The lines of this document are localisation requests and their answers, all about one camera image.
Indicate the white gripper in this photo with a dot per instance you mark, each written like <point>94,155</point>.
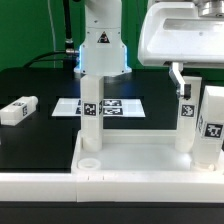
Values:
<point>174,33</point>

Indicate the white desk top tray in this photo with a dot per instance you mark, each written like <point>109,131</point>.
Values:
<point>135,151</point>

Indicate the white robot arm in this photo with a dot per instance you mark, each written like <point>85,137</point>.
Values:
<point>103,53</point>

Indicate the white marker sheet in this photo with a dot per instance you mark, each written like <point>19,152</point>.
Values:
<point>71,107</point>

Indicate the white front fence bar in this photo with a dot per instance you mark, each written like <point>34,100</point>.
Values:
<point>128,187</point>

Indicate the black cable horizontal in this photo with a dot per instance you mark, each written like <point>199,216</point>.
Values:
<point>53,56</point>

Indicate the black cable vertical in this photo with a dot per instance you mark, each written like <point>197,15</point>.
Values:
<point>69,44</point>

